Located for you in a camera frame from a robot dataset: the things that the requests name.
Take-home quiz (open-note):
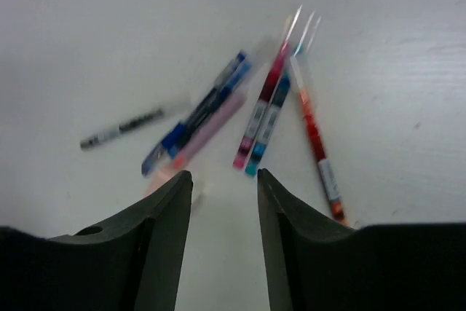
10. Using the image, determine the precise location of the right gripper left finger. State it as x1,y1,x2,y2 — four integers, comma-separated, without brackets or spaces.
1,170,192,310

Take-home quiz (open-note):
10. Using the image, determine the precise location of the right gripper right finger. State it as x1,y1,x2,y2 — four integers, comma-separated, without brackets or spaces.
257,169,465,310

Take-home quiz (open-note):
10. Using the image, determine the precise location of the orange red pen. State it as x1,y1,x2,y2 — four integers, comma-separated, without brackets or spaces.
289,56,347,226

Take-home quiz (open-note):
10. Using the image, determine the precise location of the red blue pen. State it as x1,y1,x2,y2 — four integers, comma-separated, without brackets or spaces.
243,13,315,177

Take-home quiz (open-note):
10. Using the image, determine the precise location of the black pen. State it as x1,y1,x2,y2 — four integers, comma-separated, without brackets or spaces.
79,101,190,151

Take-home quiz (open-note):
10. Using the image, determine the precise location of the pink barrel pen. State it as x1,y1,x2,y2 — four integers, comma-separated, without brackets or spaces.
170,90,247,170

